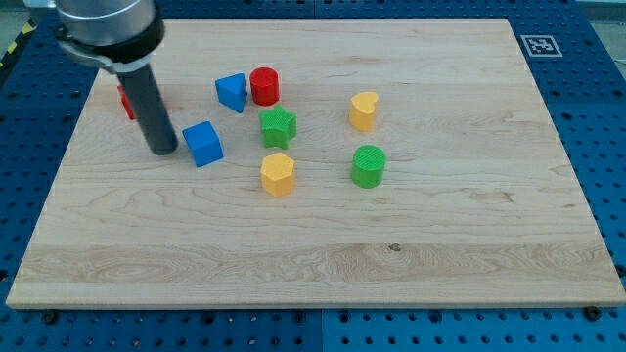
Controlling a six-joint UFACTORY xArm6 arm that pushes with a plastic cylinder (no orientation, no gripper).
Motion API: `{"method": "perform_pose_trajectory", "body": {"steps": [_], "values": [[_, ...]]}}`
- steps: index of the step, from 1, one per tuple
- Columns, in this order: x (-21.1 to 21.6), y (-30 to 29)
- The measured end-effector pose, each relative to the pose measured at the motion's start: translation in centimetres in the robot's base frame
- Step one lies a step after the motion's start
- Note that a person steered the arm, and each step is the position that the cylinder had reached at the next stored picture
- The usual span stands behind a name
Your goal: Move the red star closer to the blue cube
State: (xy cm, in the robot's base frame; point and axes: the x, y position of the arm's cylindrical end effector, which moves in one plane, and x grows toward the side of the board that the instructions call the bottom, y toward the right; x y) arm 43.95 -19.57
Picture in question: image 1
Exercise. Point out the blue triangle block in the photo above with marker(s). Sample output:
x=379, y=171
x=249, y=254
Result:
x=231, y=91

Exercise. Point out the wooden board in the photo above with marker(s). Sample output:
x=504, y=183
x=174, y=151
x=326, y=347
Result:
x=478, y=205

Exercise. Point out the yellow hexagon block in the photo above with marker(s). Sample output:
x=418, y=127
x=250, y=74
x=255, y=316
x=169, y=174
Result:
x=277, y=174

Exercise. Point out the yellow heart block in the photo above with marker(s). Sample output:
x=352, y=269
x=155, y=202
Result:
x=363, y=110

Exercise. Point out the blue cube block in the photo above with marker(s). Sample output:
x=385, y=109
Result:
x=204, y=143

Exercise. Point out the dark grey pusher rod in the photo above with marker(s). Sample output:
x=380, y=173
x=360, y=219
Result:
x=146, y=101

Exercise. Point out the white fiducial marker tag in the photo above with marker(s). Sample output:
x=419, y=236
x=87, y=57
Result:
x=541, y=46

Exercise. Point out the green star block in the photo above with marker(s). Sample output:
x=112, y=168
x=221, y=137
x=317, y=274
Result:
x=277, y=126

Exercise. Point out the green cylinder block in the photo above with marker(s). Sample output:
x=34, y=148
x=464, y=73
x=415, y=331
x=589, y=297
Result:
x=368, y=164

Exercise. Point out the red cylinder block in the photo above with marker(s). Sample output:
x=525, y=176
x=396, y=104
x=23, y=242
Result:
x=265, y=86

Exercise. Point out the red star block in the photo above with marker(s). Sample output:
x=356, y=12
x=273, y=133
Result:
x=125, y=102

